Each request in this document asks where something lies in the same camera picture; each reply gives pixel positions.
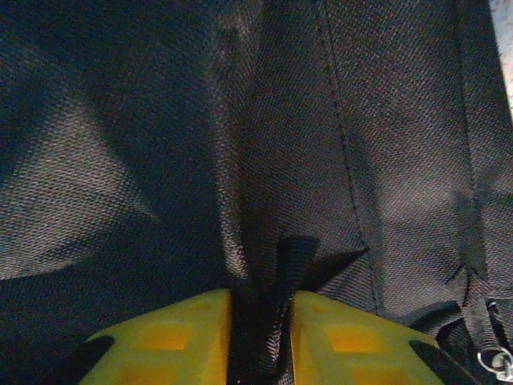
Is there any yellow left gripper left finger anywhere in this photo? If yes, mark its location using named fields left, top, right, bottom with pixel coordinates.
left=71, top=288, right=233, bottom=385

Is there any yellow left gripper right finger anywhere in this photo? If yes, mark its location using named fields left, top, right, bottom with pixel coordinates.
left=289, top=290, right=480, bottom=385

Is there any black backpack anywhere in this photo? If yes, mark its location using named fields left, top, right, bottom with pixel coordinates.
left=0, top=0, right=513, bottom=385

